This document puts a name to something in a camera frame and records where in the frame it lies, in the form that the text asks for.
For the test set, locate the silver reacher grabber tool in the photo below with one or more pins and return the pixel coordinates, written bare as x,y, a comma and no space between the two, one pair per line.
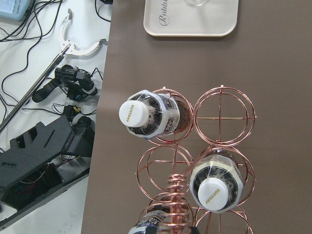
67,48

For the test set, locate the cream rabbit tray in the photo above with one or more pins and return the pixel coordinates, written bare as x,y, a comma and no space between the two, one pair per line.
175,18

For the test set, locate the clear wine glass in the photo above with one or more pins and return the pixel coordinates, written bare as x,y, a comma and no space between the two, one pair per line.
196,2

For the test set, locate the black handheld camera gimbal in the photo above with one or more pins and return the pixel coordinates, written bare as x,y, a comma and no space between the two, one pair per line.
78,82

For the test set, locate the tea bottle near pedestal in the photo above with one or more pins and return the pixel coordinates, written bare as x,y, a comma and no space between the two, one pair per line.
153,217

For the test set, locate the tea bottle by handle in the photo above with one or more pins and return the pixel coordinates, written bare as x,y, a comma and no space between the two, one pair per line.
216,183

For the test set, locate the tea bottle taken out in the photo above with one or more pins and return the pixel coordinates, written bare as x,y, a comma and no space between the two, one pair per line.
148,114

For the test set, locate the copper wire bottle basket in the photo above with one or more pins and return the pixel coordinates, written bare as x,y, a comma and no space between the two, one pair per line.
222,118

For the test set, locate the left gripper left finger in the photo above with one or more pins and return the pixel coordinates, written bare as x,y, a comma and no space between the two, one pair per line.
151,230

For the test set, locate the black electronics box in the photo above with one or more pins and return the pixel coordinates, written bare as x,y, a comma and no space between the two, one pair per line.
44,162

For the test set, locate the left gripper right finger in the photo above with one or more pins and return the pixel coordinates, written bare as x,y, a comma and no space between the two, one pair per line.
194,230

